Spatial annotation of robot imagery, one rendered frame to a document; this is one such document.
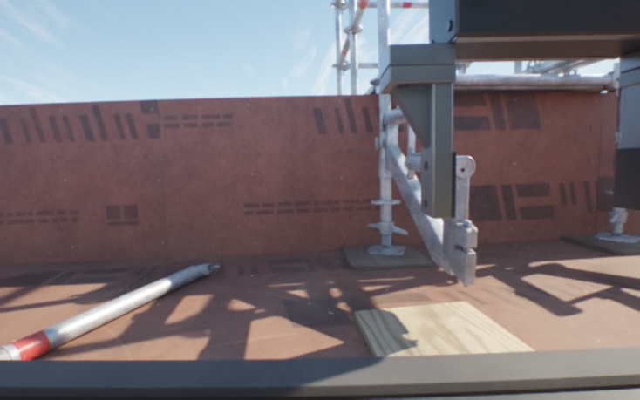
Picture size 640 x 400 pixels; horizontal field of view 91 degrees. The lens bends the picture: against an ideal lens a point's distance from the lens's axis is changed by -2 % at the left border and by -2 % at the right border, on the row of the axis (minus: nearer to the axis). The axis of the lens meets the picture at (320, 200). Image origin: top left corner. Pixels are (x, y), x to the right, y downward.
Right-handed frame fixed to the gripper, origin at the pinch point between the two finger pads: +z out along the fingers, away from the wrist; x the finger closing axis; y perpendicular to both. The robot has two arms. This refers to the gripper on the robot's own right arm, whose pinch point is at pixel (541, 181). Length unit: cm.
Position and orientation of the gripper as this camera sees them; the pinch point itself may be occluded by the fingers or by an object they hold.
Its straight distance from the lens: 24.9
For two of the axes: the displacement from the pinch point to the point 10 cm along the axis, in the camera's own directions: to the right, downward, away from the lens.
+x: 10.0, -0.3, -0.2
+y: -0.1, 1.1, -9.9
